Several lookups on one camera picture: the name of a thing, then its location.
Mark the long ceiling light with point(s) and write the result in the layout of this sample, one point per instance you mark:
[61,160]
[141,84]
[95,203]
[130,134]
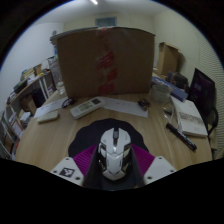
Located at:
[94,2]

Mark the wall window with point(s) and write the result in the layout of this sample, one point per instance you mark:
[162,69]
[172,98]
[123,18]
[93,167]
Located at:
[106,21]

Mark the small dark binder clip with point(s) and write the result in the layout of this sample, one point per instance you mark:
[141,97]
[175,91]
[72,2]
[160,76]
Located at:
[144,104]

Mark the black bag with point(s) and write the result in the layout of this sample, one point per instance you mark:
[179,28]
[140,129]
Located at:
[178,80]

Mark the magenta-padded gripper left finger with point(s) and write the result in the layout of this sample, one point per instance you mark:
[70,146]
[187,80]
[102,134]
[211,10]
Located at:
[83,161]

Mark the small open cardboard box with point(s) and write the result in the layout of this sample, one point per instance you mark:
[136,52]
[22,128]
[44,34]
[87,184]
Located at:
[167,59]

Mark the black marker pen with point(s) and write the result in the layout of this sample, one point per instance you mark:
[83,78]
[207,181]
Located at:
[181,136]

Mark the black office chair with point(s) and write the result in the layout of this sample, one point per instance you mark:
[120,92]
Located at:
[212,125]

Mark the black wavy-edged mouse pad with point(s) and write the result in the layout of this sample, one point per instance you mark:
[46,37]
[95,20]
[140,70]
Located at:
[85,136]

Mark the small beige flat box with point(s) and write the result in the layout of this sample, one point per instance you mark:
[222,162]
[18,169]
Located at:
[48,116]

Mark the white and grey computer mouse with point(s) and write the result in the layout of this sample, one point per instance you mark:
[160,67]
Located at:
[115,153]

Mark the white paper sheet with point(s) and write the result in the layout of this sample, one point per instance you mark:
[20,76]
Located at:
[125,106]

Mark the white shelf unit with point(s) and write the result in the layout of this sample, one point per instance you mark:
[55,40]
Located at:
[20,100]

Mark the clear plastic container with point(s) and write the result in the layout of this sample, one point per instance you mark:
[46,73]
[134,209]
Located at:
[160,92]

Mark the white remote control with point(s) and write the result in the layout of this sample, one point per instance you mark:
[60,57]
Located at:
[86,107]

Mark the blue book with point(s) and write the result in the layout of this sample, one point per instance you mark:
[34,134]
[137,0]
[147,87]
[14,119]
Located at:
[178,93]

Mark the large brown cardboard box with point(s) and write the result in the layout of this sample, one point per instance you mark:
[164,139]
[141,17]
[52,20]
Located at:
[106,63]

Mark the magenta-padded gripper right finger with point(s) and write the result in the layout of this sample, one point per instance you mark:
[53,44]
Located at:
[146,161]

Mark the white thick book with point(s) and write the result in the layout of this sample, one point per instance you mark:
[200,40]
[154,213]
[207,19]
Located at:
[191,118]

